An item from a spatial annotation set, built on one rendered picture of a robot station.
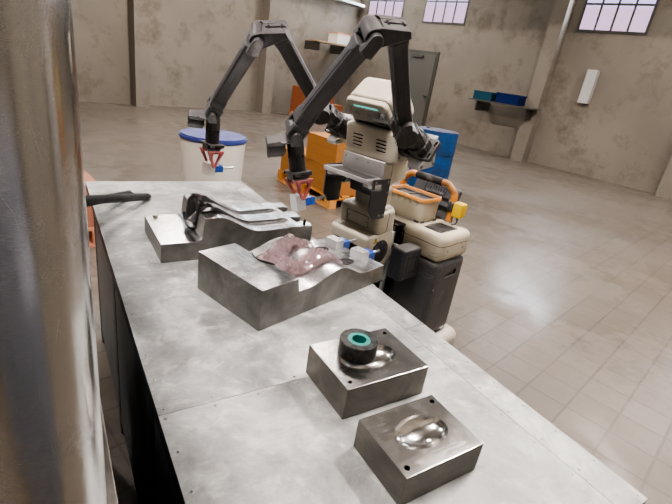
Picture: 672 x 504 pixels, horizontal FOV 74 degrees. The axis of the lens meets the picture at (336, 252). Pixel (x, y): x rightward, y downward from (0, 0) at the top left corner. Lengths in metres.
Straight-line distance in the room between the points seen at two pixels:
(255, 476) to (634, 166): 10.74
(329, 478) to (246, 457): 0.14
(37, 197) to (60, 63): 0.05
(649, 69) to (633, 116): 0.89
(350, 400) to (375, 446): 0.12
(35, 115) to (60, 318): 0.08
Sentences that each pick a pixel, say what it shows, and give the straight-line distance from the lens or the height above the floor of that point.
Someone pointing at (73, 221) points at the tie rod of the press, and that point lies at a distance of 0.21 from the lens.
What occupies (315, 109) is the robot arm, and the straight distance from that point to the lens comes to 1.44.
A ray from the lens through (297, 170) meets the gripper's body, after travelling 1.53.
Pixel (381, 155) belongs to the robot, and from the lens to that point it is 1.76.
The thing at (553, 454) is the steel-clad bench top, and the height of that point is 0.80.
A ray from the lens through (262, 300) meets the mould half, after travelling 1.05.
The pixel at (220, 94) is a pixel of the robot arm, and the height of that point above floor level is 1.25.
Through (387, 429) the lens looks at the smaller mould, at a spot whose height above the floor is 0.86.
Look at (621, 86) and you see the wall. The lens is 11.31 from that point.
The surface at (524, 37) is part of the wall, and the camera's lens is 12.19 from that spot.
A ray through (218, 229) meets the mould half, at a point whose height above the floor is 0.90.
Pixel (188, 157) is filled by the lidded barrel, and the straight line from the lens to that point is 4.07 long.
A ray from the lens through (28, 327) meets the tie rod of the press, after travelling 0.21.
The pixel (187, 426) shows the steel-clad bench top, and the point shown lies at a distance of 0.86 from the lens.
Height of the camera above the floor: 1.40
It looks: 22 degrees down
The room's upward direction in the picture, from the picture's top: 9 degrees clockwise
